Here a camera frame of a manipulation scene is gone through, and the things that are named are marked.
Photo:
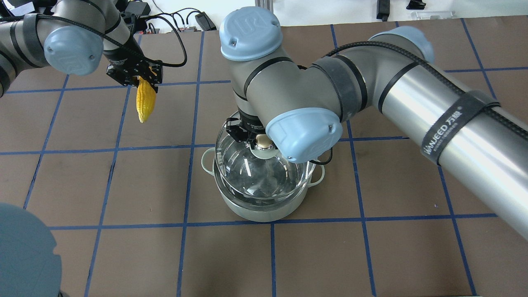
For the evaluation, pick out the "black gripper holding corn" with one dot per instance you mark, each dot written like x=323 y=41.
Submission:
x=122 y=62

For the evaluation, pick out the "black gripper over pot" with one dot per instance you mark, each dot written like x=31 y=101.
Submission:
x=252 y=121

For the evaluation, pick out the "yellow corn cob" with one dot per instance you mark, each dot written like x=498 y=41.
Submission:
x=145 y=99

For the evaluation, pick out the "glass pot lid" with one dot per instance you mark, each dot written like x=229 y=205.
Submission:
x=250 y=173

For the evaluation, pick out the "pale green electric pot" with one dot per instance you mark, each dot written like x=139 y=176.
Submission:
x=256 y=210

